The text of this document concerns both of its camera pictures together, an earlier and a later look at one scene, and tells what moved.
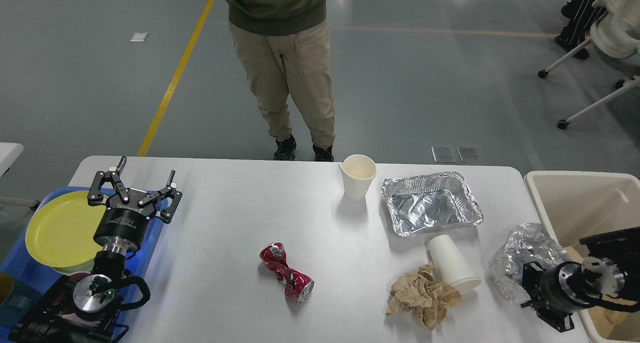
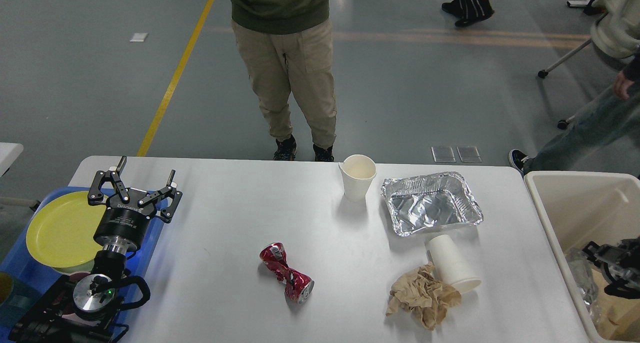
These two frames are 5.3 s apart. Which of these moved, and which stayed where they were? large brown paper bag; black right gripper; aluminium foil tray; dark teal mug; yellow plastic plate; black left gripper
Moved: black right gripper
Stayed: large brown paper bag; yellow plastic plate; dark teal mug; aluminium foil tray; black left gripper
